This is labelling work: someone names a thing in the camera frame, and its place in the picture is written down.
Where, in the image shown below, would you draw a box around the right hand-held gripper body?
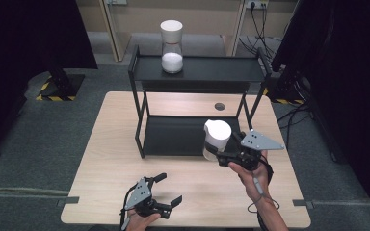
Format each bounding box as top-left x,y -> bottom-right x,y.
217,128 -> 286,171

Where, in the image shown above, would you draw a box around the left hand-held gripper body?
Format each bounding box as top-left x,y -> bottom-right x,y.
119,177 -> 158,231

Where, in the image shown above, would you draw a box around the clear bottle with white spout lid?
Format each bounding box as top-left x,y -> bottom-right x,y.
202,118 -> 232,162

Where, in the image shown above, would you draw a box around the black two-tier metal rack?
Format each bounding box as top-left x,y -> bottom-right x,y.
127,44 -> 274,161

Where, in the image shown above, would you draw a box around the clear jar with white powder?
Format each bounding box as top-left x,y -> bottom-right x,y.
159,19 -> 185,75

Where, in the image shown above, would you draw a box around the person's left hand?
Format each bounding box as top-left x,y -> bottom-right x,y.
125,213 -> 162,231

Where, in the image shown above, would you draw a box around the person's right hand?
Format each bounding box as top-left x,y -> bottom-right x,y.
227,150 -> 272,203

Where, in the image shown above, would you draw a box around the black stand base striped tape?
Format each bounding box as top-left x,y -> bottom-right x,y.
263,65 -> 306,106
35,68 -> 87,103

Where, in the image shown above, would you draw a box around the grey floor tape piece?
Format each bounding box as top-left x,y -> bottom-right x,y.
56,195 -> 80,208
292,198 -> 315,210

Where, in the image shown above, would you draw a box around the black curtain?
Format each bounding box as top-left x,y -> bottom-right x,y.
271,0 -> 370,225
0,0 -> 98,166

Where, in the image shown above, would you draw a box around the beige floor strip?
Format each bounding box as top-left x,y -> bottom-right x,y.
0,187 -> 70,197

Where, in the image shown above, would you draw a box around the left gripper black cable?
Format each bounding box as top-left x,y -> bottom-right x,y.
119,185 -> 136,231

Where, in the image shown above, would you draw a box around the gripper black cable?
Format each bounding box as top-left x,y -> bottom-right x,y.
246,158 -> 281,231
119,185 -> 136,231

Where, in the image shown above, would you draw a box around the black cables on floor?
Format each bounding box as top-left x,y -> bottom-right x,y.
277,101 -> 313,152

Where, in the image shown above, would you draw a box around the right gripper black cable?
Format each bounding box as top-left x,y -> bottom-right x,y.
246,158 -> 281,231

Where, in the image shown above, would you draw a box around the black cables at wall socket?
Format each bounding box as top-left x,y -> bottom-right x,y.
238,2 -> 277,62

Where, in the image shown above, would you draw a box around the beige desk frame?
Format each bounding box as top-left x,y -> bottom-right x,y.
75,0 -> 300,63

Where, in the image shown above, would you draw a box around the white wall power socket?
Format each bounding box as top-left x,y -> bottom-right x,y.
245,0 -> 270,10

